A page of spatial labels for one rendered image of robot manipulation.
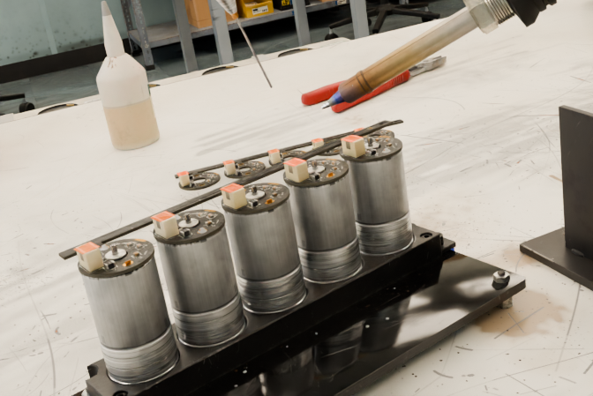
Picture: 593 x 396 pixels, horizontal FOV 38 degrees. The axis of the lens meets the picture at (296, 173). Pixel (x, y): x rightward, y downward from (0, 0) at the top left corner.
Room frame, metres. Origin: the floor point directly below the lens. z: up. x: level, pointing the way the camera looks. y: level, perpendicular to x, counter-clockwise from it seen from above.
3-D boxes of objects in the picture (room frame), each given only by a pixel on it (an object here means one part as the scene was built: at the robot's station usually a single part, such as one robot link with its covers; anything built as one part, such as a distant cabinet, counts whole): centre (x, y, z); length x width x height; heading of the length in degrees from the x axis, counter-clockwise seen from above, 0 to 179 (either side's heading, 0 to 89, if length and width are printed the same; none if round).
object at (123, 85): (0.58, 0.11, 0.80); 0.03 x 0.03 x 0.10
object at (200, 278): (0.27, 0.04, 0.79); 0.02 x 0.02 x 0.05
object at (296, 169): (0.30, 0.00, 0.82); 0.01 x 0.01 x 0.01; 34
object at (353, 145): (0.31, -0.02, 0.82); 0.01 x 0.01 x 0.01; 34
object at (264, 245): (0.29, 0.02, 0.79); 0.02 x 0.02 x 0.05
